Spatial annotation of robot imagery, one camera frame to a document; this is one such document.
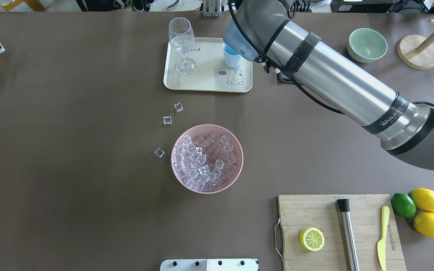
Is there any pink bowl of ice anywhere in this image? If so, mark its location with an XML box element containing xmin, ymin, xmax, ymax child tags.
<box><xmin>170</xmin><ymin>124</ymin><xmax>243</xmax><ymax>194</ymax></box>

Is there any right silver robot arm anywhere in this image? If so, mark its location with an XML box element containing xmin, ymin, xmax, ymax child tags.
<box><xmin>223</xmin><ymin>0</ymin><xmax>434</xmax><ymax>171</ymax></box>

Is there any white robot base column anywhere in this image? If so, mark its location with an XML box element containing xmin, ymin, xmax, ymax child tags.
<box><xmin>160</xmin><ymin>258</ymin><xmax>260</xmax><ymax>271</ymax></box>

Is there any loose ice cube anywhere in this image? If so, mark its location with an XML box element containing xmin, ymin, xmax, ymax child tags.
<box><xmin>162</xmin><ymin>116</ymin><xmax>172</xmax><ymax>125</ymax></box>
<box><xmin>153</xmin><ymin>147</ymin><xmax>165</xmax><ymax>158</ymax></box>
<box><xmin>174</xmin><ymin>102</ymin><xmax>184</xmax><ymax>113</ymax></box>

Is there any light blue cup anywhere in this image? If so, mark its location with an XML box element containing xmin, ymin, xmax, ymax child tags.
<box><xmin>223</xmin><ymin>43</ymin><xmax>243</xmax><ymax>68</ymax></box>

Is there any wooden cup stand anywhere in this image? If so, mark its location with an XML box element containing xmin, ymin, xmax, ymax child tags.
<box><xmin>397</xmin><ymin>19</ymin><xmax>434</xmax><ymax>70</ymax></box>

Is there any cream serving tray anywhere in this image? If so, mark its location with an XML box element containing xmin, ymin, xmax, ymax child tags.
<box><xmin>163</xmin><ymin>37</ymin><xmax>253</xmax><ymax>93</ymax></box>

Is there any grey folded cloth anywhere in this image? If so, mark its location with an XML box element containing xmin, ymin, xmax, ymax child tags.
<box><xmin>277</xmin><ymin>72</ymin><xmax>299</xmax><ymax>85</ymax></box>

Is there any clear wine glass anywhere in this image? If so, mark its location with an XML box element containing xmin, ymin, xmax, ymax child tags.
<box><xmin>168</xmin><ymin>17</ymin><xmax>196</xmax><ymax>75</ymax></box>

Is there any wooden cutting board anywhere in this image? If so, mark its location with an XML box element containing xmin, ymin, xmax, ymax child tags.
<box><xmin>277</xmin><ymin>194</ymin><xmax>391</xmax><ymax>271</ymax></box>

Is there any half lemon slice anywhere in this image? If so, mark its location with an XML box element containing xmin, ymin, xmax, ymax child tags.
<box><xmin>299</xmin><ymin>227</ymin><xmax>325</xmax><ymax>252</ymax></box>

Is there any steel muddler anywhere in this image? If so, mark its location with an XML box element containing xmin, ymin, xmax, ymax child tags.
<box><xmin>336</xmin><ymin>198</ymin><xmax>360</xmax><ymax>271</ymax></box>

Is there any green bowl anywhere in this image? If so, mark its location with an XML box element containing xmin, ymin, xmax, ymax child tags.
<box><xmin>347</xmin><ymin>28</ymin><xmax>388</xmax><ymax>63</ymax></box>

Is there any yellow plastic knife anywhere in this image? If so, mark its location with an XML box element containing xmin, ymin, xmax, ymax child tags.
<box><xmin>376</xmin><ymin>206</ymin><xmax>390</xmax><ymax>271</ymax></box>

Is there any green lime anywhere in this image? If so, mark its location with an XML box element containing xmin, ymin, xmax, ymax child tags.
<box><xmin>391</xmin><ymin>193</ymin><xmax>417</xmax><ymax>218</ymax></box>

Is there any yellow lemon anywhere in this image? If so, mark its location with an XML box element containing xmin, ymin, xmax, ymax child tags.
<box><xmin>413</xmin><ymin>212</ymin><xmax>434</xmax><ymax>238</ymax></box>
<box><xmin>408</xmin><ymin>187</ymin><xmax>434</xmax><ymax>213</ymax></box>

